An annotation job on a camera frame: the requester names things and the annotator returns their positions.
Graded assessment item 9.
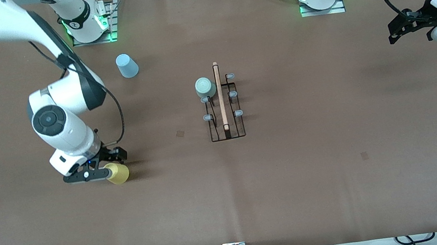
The yellow plastic cup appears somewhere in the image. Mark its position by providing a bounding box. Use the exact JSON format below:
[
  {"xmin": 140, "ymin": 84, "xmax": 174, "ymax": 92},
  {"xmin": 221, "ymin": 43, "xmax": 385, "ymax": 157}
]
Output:
[{"xmin": 103, "ymin": 160, "xmax": 132, "ymax": 187}]

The pale green plastic cup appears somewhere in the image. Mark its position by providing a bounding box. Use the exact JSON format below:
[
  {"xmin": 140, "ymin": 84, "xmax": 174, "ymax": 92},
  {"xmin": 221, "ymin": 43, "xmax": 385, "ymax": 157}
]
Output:
[{"xmin": 193, "ymin": 75, "xmax": 218, "ymax": 100}]

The black wire cup holder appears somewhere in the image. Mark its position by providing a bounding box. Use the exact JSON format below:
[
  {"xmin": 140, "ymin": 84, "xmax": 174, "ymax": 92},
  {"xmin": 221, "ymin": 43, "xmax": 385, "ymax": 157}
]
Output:
[{"xmin": 194, "ymin": 59, "xmax": 248, "ymax": 144}]

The light blue plastic cup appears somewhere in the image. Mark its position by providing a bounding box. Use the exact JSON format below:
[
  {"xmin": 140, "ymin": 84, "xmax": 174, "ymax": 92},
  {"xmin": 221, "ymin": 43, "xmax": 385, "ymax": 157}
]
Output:
[{"xmin": 114, "ymin": 52, "xmax": 141, "ymax": 80}]

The brown table mat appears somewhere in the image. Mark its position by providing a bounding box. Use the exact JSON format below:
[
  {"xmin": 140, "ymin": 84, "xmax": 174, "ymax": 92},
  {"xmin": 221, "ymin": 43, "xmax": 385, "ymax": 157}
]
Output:
[{"xmin": 0, "ymin": 0, "xmax": 437, "ymax": 245}]

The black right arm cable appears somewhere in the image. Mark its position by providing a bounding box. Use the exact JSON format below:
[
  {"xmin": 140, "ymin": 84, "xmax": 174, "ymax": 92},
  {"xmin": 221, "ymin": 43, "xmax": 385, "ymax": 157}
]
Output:
[{"xmin": 28, "ymin": 27, "xmax": 129, "ymax": 158}]

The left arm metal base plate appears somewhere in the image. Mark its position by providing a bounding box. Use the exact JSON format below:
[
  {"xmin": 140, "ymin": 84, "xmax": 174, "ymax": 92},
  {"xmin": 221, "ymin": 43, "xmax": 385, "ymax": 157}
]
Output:
[{"xmin": 298, "ymin": 0, "xmax": 347, "ymax": 19}]

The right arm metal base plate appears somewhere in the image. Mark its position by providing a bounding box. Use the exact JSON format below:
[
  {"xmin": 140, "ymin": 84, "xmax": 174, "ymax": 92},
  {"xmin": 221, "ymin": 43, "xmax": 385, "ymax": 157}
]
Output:
[{"xmin": 66, "ymin": 0, "xmax": 121, "ymax": 48}]

